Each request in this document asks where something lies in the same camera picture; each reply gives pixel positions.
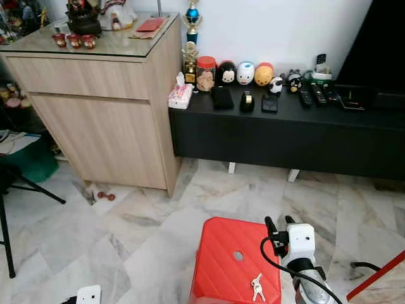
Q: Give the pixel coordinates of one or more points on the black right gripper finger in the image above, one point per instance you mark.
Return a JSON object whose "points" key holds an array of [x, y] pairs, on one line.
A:
{"points": [[290, 220], [271, 227]]}

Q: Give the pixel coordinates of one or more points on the small silver key bunch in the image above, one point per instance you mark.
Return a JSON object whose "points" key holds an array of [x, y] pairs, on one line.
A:
{"points": [[257, 288]]}

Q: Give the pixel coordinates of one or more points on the red plastic stool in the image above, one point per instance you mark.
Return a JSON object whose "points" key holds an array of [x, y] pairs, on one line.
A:
{"points": [[228, 272]]}

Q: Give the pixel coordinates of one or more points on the black low tv console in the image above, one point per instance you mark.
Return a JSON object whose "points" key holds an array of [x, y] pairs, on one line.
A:
{"points": [[285, 136]]}

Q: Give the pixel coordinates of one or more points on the small black box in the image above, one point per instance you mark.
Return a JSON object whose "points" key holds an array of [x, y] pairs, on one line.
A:
{"points": [[270, 103]]}

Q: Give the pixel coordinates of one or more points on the black remote control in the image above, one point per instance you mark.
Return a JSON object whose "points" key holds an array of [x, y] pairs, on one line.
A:
{"points": [[319, 94], [305, 97]]}

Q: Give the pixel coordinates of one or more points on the black tape dispenser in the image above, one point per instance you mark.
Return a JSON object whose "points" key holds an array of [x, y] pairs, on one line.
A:
{"points": [[247, 102]]}

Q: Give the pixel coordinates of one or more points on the small panda figurine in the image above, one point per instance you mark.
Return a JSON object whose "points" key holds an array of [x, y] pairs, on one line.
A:
{"points": [[276, 86]]}

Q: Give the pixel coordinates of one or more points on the dark bear figurine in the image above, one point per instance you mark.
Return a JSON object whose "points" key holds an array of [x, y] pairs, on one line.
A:
{"points": [[294, 81]]}

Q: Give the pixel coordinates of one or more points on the orange yellow plush toy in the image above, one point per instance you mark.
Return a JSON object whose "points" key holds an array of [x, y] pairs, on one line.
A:
{"points": [[264, 75]]}

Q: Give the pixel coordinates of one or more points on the green white desk holder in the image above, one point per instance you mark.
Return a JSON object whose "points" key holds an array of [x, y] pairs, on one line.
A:
{"points": [[321, 74]]}

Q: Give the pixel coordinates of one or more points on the white plush toy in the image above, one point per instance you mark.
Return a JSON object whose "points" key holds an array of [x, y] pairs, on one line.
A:
{"points": [[245, 74]]}

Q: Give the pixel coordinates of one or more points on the black mouse plush toy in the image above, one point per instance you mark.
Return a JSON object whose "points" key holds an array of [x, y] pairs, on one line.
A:
{"points": [[226, 73]]}

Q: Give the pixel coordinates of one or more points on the pink white tissue pack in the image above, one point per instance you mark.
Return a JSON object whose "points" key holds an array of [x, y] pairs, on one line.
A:
{"points": [[180, 95]]}

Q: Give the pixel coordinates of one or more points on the red lid snack jar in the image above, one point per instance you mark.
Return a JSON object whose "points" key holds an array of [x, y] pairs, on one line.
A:
{"points": [[205, 76]]}

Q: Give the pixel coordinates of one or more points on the small gold trophy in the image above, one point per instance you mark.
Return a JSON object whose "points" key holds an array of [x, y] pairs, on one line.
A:
{"points": [[190, 63]]}

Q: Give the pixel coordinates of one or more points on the light wood cabinet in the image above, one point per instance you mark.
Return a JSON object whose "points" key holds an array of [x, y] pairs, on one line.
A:
{"points": [[101, 126]]}

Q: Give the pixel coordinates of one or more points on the black television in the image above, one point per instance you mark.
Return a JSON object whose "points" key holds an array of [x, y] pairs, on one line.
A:
{"points": [[380, 44]]}

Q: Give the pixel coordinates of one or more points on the blue gold trophy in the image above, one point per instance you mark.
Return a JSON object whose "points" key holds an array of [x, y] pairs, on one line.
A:
{"points": [[192, 16]]}

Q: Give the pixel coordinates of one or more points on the red packet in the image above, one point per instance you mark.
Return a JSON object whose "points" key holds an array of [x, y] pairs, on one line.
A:
{"points": [[151, 25]]}

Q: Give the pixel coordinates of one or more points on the green bin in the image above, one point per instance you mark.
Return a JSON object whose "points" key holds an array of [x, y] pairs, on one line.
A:
{"points": [[31, 161]]}

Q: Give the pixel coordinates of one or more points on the small red cup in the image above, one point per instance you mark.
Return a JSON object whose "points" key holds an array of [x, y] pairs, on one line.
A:
{"points": [[74, 41], [88, 42], [59, 40]]}

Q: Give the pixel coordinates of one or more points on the white statue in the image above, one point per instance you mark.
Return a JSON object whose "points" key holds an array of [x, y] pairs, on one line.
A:
{"points": [[119, 14]]}

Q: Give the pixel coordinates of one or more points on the black tripod stand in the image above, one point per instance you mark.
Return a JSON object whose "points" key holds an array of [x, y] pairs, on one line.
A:
{"points": [[5, 221]]}

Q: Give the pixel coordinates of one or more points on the black incense burner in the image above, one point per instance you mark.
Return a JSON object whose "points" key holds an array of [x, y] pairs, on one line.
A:
{"points": [[83, 22]]}

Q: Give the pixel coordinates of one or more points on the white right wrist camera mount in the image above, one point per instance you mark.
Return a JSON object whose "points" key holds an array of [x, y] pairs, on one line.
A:
{"points": [[300, 244]]}

